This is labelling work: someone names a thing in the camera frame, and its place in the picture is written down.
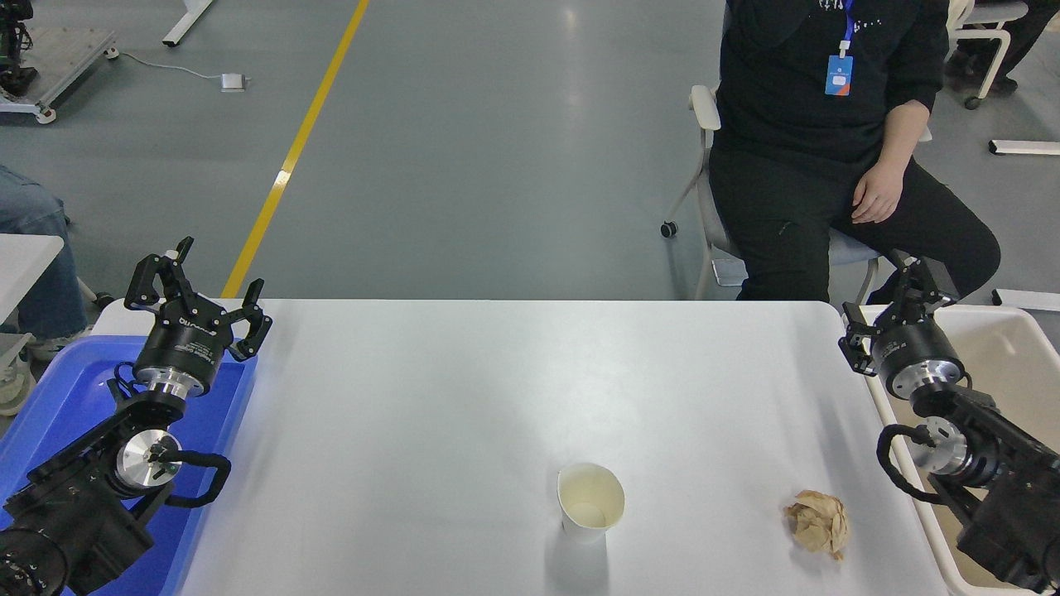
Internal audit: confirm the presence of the blue plastic tray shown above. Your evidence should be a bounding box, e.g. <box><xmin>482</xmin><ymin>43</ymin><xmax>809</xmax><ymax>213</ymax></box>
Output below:
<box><xmin>0</xmin><ymin>334</ymin><xmax>258</xmax><ymax>596</ymax></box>

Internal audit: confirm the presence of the grey wheeled platform cart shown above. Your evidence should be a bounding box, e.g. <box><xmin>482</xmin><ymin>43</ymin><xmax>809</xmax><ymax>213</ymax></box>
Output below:
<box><xmin>0</xmin><ymin>27</ymin><xmax>120</xmax><ymax>125</ymax></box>

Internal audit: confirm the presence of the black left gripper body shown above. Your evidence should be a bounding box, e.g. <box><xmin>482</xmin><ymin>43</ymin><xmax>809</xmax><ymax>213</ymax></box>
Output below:
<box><xmin>132</xmin><ymin>303</ymin><xmax>231</xmax><ymax>392</ymax></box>

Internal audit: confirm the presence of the white chair with caster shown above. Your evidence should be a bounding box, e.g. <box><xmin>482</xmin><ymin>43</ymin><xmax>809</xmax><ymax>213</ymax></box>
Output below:
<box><xmin>947</xmin><ymin>0</ymin><xmax>1030</xmax><ymax>110</ymax></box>

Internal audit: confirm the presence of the blue lanyard badge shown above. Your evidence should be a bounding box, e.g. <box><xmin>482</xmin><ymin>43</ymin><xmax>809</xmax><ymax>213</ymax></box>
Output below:
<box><xmin>825</xmin><ymin>0</ymin><xmax>855</xmax><ymax>98</ymax></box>

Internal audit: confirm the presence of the white paper cup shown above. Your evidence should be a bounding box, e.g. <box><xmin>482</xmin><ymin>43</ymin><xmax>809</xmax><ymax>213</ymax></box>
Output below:
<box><xmin>556</xmin><ymin>462</ymin><xmax>626</xmax><ymax>545</ymax></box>

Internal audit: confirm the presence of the black machine on cart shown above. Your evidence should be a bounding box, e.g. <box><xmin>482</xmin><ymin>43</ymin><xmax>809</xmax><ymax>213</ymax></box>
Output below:
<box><xmin>0</xmin><ymin>0</ymin><xmax>39</xmax><ymax>96</ymax></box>

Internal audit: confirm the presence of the small white side table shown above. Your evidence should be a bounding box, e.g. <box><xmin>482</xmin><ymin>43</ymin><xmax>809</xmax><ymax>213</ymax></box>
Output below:
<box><xmin>0</xmin><ymin>234</ymin><xmax>65</xmax><ymax>325</ymax></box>

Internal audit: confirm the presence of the tan paper ball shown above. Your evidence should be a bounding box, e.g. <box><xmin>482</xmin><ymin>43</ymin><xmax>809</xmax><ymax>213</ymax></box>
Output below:
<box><xmin>783</xmin><ymin>489</ymin><xmax>851</xmax><ymax>561</ymax></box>

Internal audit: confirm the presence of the person beside small table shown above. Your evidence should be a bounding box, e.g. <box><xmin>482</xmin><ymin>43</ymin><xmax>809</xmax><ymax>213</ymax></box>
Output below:
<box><xmin>0</xmin><ymin>164</ymin><xmax>94</xmax><ymax>362</ymax></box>

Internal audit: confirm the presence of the large pale plastic bin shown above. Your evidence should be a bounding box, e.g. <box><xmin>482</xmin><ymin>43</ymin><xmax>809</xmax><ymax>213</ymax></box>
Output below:
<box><xmin>857</xmin><ymin>305</ymin><xmax>1060</xmax><ymax>596</ymax></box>

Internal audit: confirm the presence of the white floor cable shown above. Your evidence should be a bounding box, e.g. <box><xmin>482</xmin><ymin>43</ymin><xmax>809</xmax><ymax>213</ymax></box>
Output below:
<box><xmin>118</xmin><ymin>51</ymin><xmax>224</xmax><ymax>83</ymax></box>

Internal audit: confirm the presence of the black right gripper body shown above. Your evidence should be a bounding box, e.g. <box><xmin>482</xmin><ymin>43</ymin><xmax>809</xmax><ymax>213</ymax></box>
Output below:
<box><xmin>868</xmin><ymin>317</ymin><xmax>966</xmax><ymax>392</ymax></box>

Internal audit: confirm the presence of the seated person with badge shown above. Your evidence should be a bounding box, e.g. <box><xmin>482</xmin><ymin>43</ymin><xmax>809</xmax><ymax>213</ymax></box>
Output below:
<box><xmin>708</xmin><ymin>0</ymin><xmax>1002</xmax><ymax>303</ymax></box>

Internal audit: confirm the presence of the white table leg base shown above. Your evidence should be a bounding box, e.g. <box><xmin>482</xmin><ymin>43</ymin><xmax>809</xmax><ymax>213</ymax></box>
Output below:
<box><xmin>0</xmin><ymin>331</ymin><xmax>38</xmax><ymax>416</ymax></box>

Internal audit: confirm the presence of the white wheeled office chair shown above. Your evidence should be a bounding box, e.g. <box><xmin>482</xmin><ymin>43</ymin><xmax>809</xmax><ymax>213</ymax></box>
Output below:
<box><xmin>660</xmin><ymin>83</ymin><xmax>932</xmax><ymax>300</ymax></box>

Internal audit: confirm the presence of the person's hand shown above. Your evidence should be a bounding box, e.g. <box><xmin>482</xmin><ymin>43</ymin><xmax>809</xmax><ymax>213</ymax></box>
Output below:
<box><xmin>851</xmin><ymin>157</ymin><xmax>908</xmax><ymax>225</ymax></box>

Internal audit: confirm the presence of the person behind white chair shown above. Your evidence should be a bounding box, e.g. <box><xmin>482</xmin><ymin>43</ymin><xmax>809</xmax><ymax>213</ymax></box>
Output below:
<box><xmin>944</xmin><ymin>0</ymin><xmax>1060</xmax><ymax>94</ymax></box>

